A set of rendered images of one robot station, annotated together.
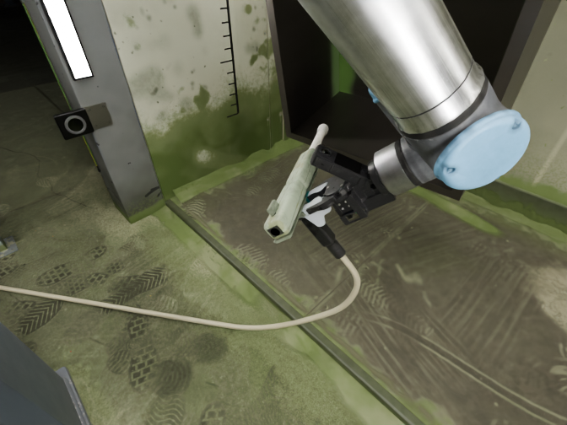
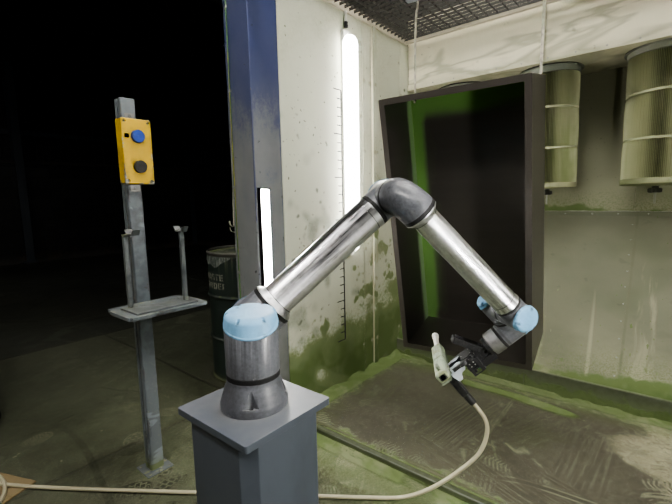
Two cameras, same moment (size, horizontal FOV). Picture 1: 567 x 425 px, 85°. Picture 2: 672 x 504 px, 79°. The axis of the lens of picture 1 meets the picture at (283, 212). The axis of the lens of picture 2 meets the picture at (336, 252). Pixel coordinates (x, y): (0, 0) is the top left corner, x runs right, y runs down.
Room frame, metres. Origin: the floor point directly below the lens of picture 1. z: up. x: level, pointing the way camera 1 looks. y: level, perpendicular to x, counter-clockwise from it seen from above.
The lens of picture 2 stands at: (-0.92, 0.54, 1.21)
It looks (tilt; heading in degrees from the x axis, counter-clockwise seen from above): 7 degrees down; 354
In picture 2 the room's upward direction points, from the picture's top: 1 degrees counter-clockwise
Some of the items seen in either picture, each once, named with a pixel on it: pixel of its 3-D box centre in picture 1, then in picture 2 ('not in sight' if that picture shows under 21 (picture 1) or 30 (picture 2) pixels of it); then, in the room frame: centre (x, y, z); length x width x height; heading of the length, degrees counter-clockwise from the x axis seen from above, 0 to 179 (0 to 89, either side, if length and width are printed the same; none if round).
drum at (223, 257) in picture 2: not in sight; (251, 309); (1.97, 0.85, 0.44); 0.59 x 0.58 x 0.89; 25
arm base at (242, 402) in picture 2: not in sight; (254, 385); (0.20, 0.66, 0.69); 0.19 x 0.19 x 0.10
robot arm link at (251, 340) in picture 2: not in sight; (251, 338); (0.21, 0.66, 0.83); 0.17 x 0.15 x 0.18; 6
